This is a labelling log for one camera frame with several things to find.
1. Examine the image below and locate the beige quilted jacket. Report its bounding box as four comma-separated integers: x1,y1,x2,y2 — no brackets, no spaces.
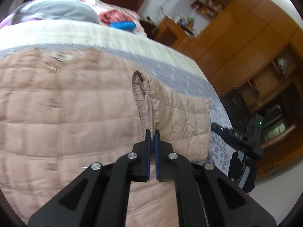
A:
1,48,211,221

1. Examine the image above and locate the wooden wardrobe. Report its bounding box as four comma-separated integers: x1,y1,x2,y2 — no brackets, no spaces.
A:
170,0,303,178

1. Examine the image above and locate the grey floral bedspread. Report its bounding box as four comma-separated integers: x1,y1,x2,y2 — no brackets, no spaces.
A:
1,21,232,173

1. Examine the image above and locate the wooden side cabinet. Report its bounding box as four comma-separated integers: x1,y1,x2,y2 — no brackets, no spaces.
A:
155,16,193,51

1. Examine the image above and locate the blue object on bed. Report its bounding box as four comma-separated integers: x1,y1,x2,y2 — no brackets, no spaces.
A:
109,21,136,31

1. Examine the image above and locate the red patterned pillow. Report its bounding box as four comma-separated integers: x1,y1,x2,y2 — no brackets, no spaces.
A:
99,9,145,33

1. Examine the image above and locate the grey pillow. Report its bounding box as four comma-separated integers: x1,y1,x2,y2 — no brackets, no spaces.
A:
10,0,100,25

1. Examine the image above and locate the purple blanket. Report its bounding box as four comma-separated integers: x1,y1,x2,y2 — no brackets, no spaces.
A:
1,13,43,29

